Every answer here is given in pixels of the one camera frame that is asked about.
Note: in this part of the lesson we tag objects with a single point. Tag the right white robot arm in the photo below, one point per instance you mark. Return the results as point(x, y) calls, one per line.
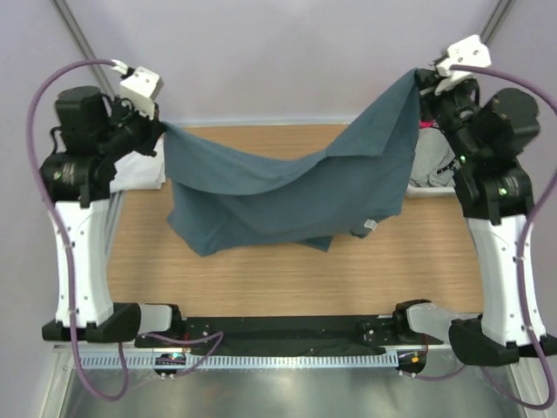
point(497, 201)

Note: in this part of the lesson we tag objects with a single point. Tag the white plastic laundry basket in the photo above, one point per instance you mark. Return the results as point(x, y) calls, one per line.
point(413, 192)

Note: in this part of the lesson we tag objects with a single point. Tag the blue-grey t-shirt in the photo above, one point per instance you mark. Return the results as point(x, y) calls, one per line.
point(224, 198)

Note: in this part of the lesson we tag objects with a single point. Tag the grey t-shirt black trim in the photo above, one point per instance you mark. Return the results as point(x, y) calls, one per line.
point(434, 161)

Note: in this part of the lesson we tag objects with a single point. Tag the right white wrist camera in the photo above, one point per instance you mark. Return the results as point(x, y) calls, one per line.
point(469, 51)

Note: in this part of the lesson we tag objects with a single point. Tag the left aluminium corner post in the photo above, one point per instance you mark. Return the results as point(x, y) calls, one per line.
point(70, 23)

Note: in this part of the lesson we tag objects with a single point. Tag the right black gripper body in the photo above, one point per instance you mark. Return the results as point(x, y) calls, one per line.
point(450, 110)

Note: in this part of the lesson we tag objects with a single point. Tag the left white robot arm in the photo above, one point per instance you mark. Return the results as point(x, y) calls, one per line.
point(79, 189)

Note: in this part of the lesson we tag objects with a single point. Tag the white slotted cable duct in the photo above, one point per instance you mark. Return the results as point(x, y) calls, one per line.
point(168, 361)

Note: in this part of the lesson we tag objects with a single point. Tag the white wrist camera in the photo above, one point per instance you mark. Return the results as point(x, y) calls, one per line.
point(469, 51)
point(141, 86)

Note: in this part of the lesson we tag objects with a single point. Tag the aluminium corner post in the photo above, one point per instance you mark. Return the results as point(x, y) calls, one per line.
point(70, 23)
point(495, 20)

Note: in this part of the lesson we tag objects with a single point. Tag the right aluminium corner post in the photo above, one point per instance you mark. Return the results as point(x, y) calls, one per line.
point(495, 20)

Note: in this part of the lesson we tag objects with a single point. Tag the folded white t-shirt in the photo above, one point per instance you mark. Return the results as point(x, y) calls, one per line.
point(138, 172)

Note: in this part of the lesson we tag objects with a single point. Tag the red t-shirt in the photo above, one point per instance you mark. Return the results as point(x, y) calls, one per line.
point(428, 124)

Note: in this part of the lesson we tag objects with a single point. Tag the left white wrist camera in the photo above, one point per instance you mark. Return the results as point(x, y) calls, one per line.
point(141, 86)

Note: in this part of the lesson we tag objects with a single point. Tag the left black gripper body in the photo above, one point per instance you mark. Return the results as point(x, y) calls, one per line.
point(132, 130)

